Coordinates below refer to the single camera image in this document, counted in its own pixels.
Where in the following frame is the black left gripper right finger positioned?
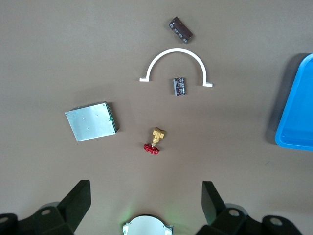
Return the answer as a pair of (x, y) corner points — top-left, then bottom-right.
(195, 181), (300, 235)

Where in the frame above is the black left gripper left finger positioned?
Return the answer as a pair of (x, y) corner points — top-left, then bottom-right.
(0, 180), (92, 235)

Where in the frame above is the brown cylindrical capacitor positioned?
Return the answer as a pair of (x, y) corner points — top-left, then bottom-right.
(168, 16), (195, 45)
(173, 76), (187, 97)

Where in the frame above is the silver metal power supply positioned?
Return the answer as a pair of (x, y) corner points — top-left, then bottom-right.
(64, 100), (121, 142)

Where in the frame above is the brass valve red handwheel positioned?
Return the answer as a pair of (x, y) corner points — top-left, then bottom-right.
(143, 127), (167, 156)

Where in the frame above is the blue plastic tray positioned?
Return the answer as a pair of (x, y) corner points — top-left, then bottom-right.
(274, 52), (313, 151)

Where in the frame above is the white half-round pipe clamp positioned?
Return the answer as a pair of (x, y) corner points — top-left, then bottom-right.
(139, 47), (214, 89)

